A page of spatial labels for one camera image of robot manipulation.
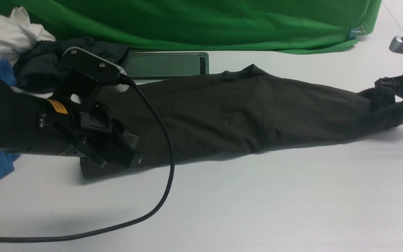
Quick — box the dark gray crumpled garment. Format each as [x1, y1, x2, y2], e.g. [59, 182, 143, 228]
[13, 37, 130, 94]

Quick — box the blue binder clip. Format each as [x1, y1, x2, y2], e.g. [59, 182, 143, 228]
[348, 26, 366, 40]

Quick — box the white crumpled garment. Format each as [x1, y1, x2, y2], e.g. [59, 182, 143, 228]
[0, 7, 56, 65]

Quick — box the black left camera cable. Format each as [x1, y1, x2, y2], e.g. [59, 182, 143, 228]
[0, 75, 175, 243]

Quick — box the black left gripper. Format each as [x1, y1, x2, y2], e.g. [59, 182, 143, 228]
[51, 70, 142, 168]

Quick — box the gray long-sleeved shirt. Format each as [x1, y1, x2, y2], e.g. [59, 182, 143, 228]
[80, 64, 403, 180]

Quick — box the green backdrop cloth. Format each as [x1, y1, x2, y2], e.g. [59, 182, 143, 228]
[0, 0, 382, 55]

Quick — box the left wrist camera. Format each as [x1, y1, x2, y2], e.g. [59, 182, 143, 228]
[62, 47, 129, 93]

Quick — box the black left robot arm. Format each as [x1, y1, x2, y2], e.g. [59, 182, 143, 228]
[0, 71, 142, 169]

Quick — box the metal table cable hatch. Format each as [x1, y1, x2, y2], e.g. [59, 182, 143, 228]
[122, 52, 210, 84]

